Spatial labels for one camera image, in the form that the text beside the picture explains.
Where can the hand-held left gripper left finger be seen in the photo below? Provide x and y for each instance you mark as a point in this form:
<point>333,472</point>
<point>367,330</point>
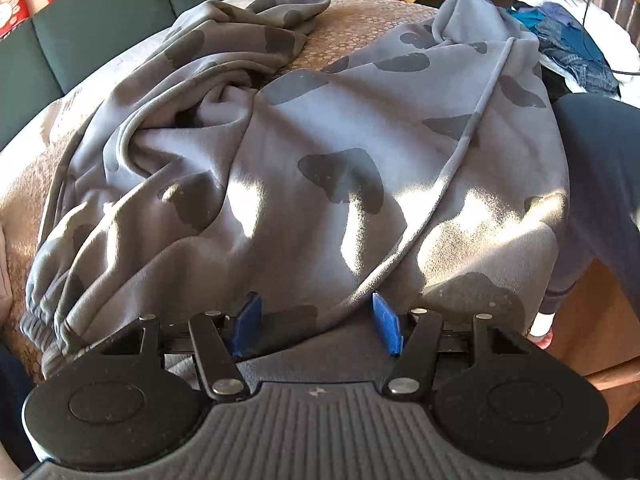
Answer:
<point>247,325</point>

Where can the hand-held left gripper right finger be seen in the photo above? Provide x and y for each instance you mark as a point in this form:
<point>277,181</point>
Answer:
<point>387,322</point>

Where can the grey camouflage sweatshirt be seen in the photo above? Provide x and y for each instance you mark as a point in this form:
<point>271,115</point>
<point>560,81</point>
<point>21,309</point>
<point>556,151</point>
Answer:
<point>325,125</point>

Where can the clothes pile with teal garment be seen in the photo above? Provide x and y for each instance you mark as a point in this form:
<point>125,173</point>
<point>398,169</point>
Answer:
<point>565,40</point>

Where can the person's leg in dark trousers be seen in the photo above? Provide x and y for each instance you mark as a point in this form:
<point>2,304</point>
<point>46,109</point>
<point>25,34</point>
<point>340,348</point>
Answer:
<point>600,170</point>

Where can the black folded garment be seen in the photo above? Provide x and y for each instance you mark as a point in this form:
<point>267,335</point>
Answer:
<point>12,405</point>

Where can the beige folded garment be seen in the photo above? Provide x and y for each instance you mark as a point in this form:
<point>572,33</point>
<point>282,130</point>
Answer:
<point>5,270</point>

